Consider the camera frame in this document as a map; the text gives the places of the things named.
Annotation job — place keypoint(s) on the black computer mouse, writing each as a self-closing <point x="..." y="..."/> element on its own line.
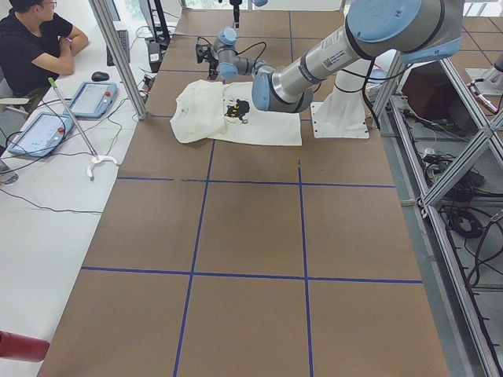
<point x="99" y="76"/>

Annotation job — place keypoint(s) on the reacher grabber stick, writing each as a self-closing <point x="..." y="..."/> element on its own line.
<point x="96" y="158"/>

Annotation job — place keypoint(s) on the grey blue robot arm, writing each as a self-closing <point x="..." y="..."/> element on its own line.
<point x="422" y="31"/>

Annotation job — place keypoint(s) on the red bottle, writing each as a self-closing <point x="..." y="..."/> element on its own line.
<point x="22" y="348"/>

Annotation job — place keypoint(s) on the person in black shirt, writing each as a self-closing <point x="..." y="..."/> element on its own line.
<point x="37" y="45"/>

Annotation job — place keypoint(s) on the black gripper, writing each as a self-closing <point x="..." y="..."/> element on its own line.
<point x="213" y="61"/>

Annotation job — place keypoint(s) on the blue teach pendant upper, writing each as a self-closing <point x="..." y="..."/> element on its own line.
<point x="93" y="99"/>

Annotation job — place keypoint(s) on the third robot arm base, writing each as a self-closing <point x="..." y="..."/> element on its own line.
<point x="487" y="81"/>

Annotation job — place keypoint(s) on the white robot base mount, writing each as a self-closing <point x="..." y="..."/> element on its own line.
<point x="342" y="113"/>

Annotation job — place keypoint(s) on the aluminium frame post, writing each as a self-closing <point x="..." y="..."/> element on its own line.
<point x="107" y="28"/>

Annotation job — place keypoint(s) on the blue teach pendant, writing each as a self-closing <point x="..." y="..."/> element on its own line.
<point x="41" y="136"/>
<point x="93" y="99"/>

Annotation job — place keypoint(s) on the cream white t-shirt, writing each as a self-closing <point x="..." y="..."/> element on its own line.
<point x="226" y="112"/>

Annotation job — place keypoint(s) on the aluminium frame rail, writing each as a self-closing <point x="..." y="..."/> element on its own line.
<point x="456" y="196"/>

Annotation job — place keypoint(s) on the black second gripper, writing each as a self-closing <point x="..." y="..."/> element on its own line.
<point x="236" y="8"/>

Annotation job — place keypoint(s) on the blue teach pendant lower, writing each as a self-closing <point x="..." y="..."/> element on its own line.
<point x="41" y="136"/>

